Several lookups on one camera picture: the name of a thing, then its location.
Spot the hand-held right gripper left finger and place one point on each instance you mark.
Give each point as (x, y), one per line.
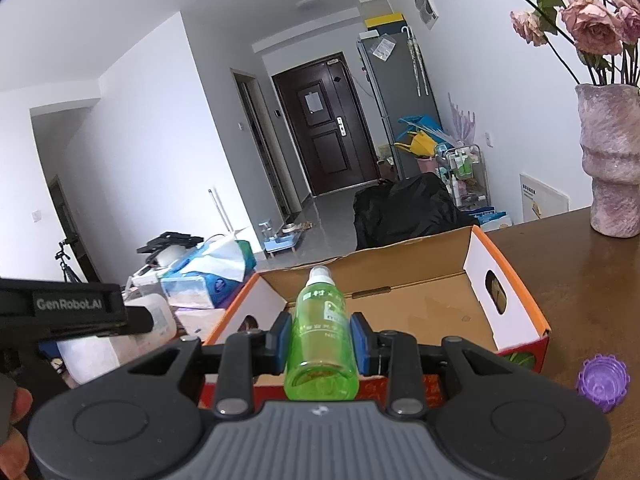
(283, 342)

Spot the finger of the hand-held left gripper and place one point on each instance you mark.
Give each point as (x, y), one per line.
(140, 319)

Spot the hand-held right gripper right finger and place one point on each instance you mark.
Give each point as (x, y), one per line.
(360, 342)

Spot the green plastic bottle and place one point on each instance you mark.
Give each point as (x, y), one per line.
(322, 340)

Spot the orange cardboard box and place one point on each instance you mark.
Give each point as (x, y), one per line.
(415, 310)

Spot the person's left hand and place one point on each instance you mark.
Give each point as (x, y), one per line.
(20, 405)

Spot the white plastic jug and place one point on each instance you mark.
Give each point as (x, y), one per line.
(160, 320)

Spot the black tripod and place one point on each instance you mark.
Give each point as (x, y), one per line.
(65, 260)

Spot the white carton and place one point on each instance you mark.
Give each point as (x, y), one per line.
(200, 321)

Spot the white round container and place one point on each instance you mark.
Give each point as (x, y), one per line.
(169, 257)

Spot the blue white tissue pack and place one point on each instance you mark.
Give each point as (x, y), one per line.
(200, 280)

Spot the black folded stand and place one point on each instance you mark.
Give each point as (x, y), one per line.
(172, 241)

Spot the blue pet feeder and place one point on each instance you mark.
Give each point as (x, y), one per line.
(280, 242)

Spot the white mop pole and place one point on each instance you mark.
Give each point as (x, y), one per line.
(220, 210)

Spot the black bag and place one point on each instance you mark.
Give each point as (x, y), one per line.
(410, 210)

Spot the blue white floor box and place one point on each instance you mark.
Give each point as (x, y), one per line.
(492, 217)

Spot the pink bin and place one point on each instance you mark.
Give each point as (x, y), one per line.
(425, 165)

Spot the dark brown entry door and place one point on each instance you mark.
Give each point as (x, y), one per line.
(325, 150)

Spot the metal storage cart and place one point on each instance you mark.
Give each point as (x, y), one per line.
(462, 175)

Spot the dark side door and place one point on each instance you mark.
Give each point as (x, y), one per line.
(260, 145)

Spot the yellow bag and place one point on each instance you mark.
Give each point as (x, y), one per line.
(417, 145)

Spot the blue folding rack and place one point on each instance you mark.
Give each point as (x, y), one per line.
(417, 124)

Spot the white leaning board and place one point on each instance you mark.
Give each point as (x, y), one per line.
(542, 197)

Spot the purple ridged lid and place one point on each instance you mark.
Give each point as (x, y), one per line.
(601, 382)

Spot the purple feather decoration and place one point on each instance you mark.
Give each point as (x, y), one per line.
(462, 120)

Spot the grey refrigerator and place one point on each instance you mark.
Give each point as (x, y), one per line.
(395, 90)

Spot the white folded umbrella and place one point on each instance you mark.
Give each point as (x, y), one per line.
(416, 60)

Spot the pink textured vase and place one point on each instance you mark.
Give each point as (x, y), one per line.
(612, 160)

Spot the yellow black box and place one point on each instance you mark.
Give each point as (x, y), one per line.
(384, 20)

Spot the round ceiling lamp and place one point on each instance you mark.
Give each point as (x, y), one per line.
(306, 4)

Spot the dried pink rose bouquet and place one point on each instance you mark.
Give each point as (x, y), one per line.
(590, 25)

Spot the white wall electrical panel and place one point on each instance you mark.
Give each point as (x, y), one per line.
(426, 5)

